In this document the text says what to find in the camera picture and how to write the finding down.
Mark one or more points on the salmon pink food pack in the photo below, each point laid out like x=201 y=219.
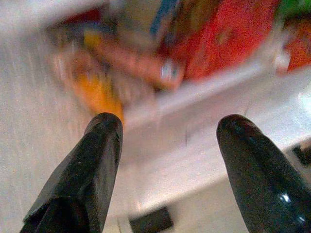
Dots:
x=136 y=63

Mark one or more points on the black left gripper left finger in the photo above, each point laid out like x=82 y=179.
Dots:
x=82 y=174

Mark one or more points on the red food package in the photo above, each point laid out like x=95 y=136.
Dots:
x=223 y=38

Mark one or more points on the orange food package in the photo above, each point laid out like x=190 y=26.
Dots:
x=99 y=92

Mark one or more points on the white fridge shelf rail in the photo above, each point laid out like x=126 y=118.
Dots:
x=194 y=97

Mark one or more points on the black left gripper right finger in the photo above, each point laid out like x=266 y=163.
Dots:
x=262 y=179

